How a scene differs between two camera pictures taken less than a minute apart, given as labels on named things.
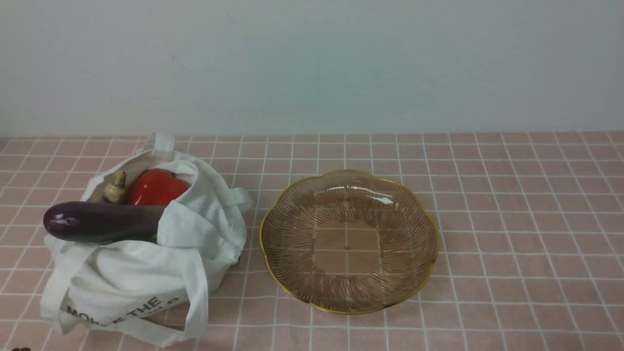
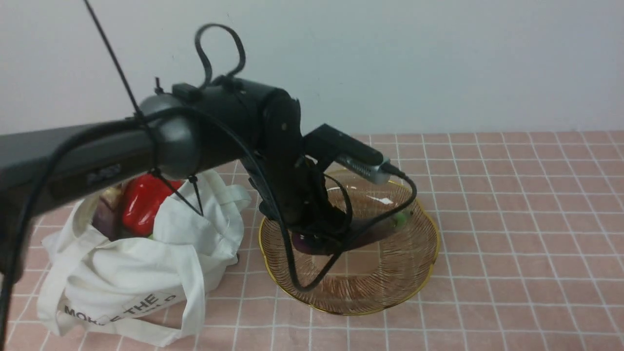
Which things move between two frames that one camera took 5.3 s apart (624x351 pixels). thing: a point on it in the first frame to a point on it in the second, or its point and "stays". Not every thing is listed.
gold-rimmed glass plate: (348, 241) stays
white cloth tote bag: (162, 287) stays
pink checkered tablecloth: (531, 224) stays
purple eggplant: (95, 222) to (360, 232)
